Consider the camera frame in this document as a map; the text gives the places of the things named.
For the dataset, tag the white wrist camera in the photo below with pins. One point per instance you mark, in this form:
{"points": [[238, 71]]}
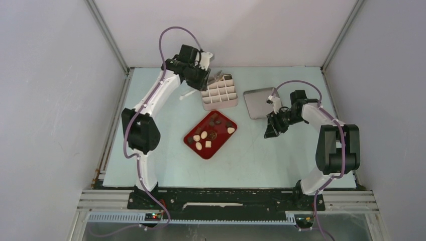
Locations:
{"points": [[275, 102], [205, 59]]}

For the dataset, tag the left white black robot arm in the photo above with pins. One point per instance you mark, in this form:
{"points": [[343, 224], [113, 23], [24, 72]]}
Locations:
{"points": [[141, 133]]}

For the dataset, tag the white heart chocolate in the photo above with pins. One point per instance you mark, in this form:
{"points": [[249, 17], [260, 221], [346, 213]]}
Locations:
{"points": [[230, 130]]}

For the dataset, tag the white oval chocolate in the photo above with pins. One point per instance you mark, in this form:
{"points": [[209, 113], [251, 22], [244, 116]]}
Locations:
{"points": [[198, 146], [203, 135]]}

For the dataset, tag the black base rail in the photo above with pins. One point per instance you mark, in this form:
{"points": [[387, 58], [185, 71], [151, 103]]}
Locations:
{"points": [[225, 203]]}

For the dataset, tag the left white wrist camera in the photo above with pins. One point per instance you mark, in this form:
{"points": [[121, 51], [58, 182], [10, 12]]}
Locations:
{"points": [[205, 59]]}

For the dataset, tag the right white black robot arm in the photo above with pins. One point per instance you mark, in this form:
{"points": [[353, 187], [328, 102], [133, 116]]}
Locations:
{"points": [[338, 148]]}

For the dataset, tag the white divided chocolate box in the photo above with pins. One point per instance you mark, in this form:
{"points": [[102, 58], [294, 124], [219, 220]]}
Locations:
{"points": [[221, 94]]}

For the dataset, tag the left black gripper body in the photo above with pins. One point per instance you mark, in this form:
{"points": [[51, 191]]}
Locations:
{"points": [[198, 77]]}

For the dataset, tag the grey cable duct strip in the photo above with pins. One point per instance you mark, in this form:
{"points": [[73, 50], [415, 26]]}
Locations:
{"points": [[140, 218]]}

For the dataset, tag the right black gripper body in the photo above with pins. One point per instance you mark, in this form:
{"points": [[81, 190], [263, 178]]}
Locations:
{"points": [[283, 120]]}

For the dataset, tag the round foil wrapped chocolate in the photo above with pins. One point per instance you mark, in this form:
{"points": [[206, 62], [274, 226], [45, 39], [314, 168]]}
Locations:
{"points": [[212, 135]]}

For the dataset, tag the silver metal tongs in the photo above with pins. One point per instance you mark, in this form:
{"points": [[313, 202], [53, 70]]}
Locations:
{"points": [[201, 86]]}

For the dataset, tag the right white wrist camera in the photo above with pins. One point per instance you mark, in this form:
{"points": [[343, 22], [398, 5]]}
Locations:
{"points": [[275, 102]]}

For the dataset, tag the red plastic tray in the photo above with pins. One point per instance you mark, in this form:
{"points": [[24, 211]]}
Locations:
{"points": [[222, 138]]}

